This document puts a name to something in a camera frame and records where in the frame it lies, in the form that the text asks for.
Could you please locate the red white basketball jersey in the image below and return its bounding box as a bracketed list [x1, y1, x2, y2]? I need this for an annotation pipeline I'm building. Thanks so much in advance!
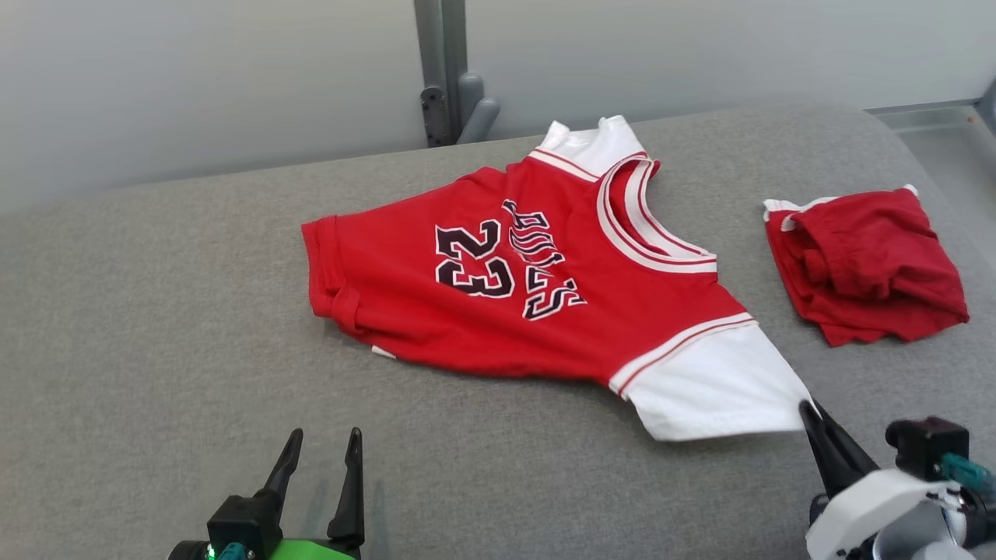
[300, 115, 819, 443]

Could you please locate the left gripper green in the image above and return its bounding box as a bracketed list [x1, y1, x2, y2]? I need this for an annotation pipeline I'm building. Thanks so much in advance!
[261, 426, 366, 560]

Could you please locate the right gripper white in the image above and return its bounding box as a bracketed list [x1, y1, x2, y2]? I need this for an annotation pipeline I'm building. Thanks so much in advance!
[798, 401, 967, 560]

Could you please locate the right arm teal connector cable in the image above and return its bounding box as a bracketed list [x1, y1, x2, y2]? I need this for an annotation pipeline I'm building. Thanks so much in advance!
[939, 453, 996, 502]

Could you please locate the red shorts white trim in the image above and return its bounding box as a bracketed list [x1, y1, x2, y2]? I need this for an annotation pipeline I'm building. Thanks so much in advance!
[763, 184, 971, 348]

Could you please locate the grey metal partition post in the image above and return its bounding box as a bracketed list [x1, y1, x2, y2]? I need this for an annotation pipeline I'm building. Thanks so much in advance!
[412, 0, 502, 149]

